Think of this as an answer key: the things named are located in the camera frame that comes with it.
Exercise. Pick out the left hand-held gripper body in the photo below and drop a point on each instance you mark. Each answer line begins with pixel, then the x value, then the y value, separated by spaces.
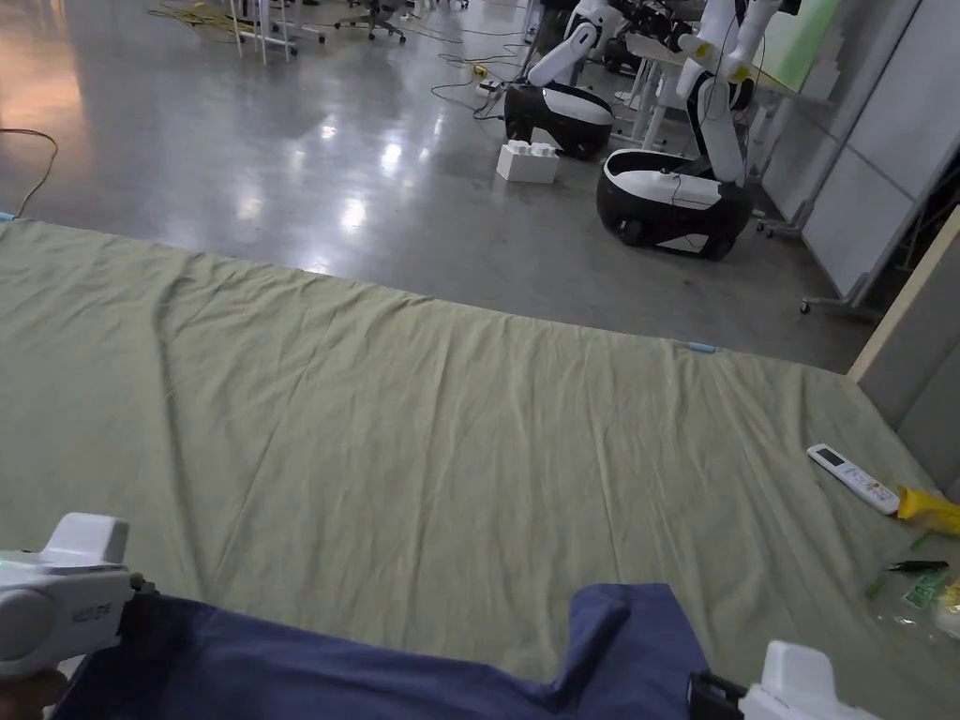
pixel 52 596

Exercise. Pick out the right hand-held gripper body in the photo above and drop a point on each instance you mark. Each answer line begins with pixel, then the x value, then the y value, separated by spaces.
pixel 787 686

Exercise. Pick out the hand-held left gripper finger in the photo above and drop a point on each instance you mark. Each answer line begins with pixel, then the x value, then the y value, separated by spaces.
pixel 142 619

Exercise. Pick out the dark blue shirt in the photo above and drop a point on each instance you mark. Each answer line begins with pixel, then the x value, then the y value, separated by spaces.
pixel 375 667

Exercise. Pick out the person's left hand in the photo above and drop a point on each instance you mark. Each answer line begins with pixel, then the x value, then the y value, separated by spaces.
pixel 30 694

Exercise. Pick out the clear packet with green print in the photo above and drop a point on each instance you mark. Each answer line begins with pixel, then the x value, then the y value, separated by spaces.
pixel 922 596

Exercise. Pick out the black tweezers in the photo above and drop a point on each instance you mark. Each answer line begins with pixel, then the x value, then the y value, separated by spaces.
pixel 919 565

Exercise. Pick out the white remote control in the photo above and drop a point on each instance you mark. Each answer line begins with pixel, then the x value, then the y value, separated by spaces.
pixel 855 477

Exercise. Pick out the yellow plastic bag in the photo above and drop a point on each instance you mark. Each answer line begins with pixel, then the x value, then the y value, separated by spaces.
pixel 934 508

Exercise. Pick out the grey padded headboard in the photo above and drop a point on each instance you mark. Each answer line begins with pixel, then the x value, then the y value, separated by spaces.
pixel 919 382

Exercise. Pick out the bed with pale green sheet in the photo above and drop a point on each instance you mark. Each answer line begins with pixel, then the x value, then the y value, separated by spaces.
pixel 420 420

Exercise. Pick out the white and black robot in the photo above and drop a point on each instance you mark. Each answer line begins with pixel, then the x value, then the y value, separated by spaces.
pixel 675 199
pixel 559 105

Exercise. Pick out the white foam block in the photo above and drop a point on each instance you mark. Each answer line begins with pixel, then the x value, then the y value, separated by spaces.
pixel 527 161

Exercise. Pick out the white desk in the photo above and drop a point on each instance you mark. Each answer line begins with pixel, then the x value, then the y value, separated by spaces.
pixel 660 67

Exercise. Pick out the white power strip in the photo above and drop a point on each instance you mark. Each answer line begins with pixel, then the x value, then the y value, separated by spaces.
pixel 489 85

